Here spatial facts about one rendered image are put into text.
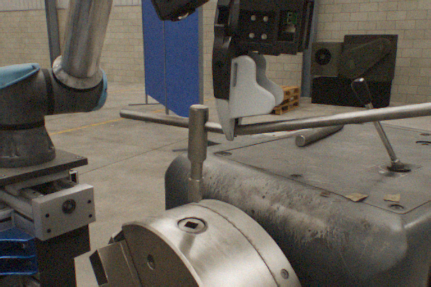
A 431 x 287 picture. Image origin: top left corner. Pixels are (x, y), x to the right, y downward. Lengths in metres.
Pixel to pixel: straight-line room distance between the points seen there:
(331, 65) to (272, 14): 9.08
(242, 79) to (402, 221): 0.25
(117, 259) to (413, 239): 0.35
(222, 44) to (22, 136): 0.76
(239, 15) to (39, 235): 0.74
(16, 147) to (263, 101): 0.76
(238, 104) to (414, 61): 10.12
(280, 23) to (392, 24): 10.18
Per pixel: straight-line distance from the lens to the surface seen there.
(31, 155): 1.09
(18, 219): 1.09
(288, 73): 11.30
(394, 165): 0.73
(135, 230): 0.56
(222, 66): 0.41
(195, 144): 0.47
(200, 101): 5.53
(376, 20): 10.66
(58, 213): 1.01
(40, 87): 1.08
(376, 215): 0.54
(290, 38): 0.41
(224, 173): 0.68
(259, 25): 0.41
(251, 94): 0.42
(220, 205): 0.58
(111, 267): 0.57
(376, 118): 0.43
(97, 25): 0.95
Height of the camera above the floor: 1.46
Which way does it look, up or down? 14 degrees down
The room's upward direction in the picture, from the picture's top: straight up
